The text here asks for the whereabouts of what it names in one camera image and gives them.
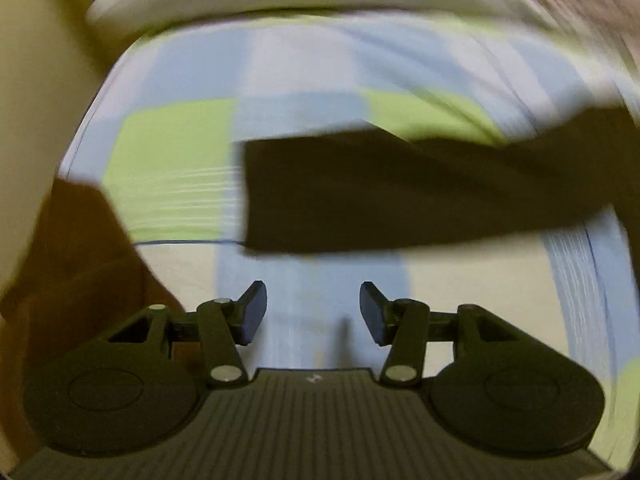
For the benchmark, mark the dark olive garment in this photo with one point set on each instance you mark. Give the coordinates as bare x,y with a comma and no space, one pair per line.
400,195

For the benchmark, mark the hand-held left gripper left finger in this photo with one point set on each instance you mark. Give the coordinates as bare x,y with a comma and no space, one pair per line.
252,310

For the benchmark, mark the checked bed sheet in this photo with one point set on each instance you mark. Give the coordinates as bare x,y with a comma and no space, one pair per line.
300,85

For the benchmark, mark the pink quilt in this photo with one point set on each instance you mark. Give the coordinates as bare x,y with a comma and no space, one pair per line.
590,0

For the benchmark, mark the brown garment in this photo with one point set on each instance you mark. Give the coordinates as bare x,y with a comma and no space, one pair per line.
75,260

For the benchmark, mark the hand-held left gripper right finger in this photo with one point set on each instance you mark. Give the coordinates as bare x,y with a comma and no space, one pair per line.
372,310

